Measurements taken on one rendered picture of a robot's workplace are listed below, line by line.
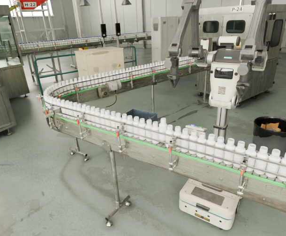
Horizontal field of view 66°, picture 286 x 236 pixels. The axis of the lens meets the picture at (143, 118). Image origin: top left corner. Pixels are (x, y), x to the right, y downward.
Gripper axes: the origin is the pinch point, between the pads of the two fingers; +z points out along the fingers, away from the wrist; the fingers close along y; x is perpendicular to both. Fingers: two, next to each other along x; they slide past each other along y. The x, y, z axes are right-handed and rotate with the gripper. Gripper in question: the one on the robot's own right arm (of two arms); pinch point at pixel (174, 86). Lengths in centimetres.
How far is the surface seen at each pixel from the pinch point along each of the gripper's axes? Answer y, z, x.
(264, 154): 17, 27, 64
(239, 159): 17, 34, 52
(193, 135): 15.7, 25.8, 22.4
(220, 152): 17, 33, 40
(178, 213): -20, 140, -1
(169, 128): 16.1, 25.1, 4.9
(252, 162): 17, 33, 59
